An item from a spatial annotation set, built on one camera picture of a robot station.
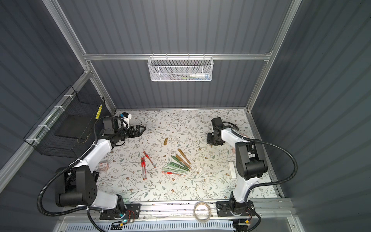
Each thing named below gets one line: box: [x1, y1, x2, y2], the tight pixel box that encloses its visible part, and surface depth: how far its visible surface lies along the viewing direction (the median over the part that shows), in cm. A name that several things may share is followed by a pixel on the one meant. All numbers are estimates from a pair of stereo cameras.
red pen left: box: [141, 157, 145, 181], surface depth 91 cm
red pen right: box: [143, 157, 148, 180], surface depth 92 cm
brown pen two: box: [177, 148, 192, 165], surface depth 95 cm
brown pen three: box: [175, 154, 192, 170], surface depth 93 cm
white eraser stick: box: [228, 161, 237, 179], surface depth 86 cm
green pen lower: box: [162, 167, 188, 175], surface depth 88 cm
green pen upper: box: [171, 155, 189, 169], surface depth 93 cm
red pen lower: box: [161, 170, 186, 177], surface depth 88 cm
